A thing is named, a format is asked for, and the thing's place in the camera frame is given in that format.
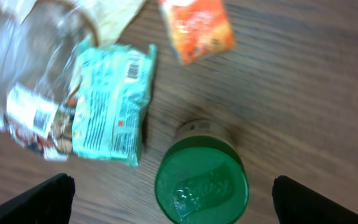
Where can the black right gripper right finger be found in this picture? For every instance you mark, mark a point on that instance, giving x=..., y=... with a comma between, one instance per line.
x=294, y=203

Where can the green lid jar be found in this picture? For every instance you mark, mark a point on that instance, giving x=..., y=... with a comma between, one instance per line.
x=201, y=178

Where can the orange packet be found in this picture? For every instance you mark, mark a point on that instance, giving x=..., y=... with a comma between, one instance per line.
x=197, y=28

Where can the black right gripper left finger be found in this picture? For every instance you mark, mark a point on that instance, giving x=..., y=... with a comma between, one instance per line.
x=49, y=202

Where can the brown beige snack pouch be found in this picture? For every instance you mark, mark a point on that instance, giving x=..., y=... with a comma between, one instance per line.
x=39, y=79

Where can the teal snack packet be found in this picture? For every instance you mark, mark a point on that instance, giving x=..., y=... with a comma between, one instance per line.
x=112, y=101

